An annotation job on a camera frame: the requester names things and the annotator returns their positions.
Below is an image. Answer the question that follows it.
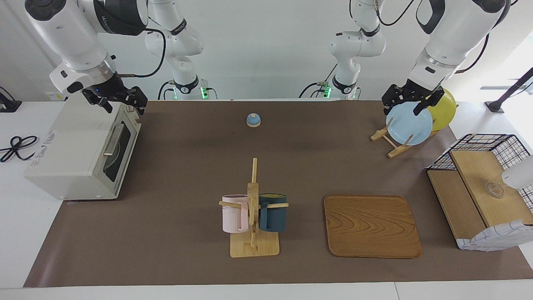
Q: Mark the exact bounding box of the glass oven door with handle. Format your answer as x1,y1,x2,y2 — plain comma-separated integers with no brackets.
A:
94,101,142,200

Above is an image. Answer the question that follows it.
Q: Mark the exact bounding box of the cream toaster oven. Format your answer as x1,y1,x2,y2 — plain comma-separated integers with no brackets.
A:
24,92,142,200

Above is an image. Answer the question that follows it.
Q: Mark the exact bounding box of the light blue plate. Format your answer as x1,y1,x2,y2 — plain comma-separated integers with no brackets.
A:
386,102,433,146

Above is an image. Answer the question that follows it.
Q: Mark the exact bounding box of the yellow plate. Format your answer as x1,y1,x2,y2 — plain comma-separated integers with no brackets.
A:
426,87,457,132

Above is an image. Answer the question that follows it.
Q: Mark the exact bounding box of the wooden plate rack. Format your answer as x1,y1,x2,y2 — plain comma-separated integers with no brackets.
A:
370,118,458,159

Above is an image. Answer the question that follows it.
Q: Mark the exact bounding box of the black stand with slanted pole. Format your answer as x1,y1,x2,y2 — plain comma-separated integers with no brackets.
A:
485,67,533,114

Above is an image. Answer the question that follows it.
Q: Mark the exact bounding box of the black stand with flat base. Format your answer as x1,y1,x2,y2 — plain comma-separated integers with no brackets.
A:
0,87,22,113

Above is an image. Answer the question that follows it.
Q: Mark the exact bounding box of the small clear glass dish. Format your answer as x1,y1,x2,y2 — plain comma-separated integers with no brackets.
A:
485,181,505,198

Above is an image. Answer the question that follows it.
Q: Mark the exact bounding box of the wooden tray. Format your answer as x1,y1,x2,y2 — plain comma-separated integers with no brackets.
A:
324,195,423,259

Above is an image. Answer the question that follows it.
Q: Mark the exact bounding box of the white rounded object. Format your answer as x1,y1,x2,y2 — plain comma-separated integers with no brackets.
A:
501,155,533,190

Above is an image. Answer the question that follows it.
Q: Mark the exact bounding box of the brown table mat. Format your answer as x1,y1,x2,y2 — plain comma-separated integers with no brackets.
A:
23,100,533,288

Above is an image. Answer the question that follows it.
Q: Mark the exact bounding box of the pink mug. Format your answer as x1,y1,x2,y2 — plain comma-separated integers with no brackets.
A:
222,194,249,233

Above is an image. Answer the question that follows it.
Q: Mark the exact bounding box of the dark teal mug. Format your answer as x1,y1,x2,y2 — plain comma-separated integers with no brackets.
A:
258,193,287,233

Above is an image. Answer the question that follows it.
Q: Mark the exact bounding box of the wooden mug tree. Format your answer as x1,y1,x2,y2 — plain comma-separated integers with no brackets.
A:
219,157,289,258

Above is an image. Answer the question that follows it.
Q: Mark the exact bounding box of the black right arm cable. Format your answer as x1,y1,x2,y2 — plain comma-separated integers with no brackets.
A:
112,27,167,79

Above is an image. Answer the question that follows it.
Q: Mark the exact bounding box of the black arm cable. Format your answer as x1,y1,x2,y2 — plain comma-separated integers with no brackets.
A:
112,27,167,79
455,32,490,75

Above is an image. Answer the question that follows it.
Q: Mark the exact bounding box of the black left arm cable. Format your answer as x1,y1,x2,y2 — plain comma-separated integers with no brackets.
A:
455,32,490,75

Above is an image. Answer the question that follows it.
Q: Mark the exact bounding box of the wire and wood storage rack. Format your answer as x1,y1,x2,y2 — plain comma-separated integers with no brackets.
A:
427,133,533,252

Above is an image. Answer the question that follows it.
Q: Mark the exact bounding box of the coiled black cable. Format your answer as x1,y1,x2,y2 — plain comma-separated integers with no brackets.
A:
0,135,39,163

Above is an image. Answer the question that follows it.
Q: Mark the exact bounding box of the wooden wire shelf crate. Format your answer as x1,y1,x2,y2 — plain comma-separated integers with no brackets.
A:
456,220,533,252

